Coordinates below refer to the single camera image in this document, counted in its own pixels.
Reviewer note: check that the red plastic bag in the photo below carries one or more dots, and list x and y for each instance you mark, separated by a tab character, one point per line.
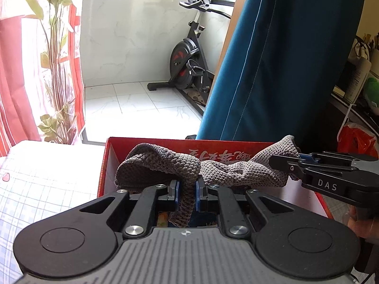
355	140

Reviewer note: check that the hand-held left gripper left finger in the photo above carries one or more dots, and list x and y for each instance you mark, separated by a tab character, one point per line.
177	195

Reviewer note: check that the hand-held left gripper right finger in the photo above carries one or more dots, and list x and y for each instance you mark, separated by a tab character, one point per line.
197	196

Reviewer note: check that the blue curtain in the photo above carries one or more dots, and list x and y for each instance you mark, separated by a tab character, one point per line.
266	65

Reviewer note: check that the pink printed curtain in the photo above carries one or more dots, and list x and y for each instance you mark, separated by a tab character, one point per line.
17	65

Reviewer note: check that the cream cloth bag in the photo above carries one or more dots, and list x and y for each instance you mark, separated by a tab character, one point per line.
359	71

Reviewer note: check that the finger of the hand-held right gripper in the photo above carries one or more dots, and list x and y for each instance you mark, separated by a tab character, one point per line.
285	165
311	157

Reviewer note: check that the person's right hand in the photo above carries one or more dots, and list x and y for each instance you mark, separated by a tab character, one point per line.
359	224

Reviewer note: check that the red cardboard box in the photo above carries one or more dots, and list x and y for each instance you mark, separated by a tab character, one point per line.
124	148

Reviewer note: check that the orange floral cloth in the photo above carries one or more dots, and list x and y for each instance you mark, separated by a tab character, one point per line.
163	220

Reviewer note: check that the black exercise bike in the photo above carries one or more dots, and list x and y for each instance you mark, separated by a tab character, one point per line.
182	62

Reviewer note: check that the grey knitted cloth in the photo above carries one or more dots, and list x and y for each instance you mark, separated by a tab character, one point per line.
183	165

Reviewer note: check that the checked bed sheet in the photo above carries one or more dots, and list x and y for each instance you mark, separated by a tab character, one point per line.
44	189

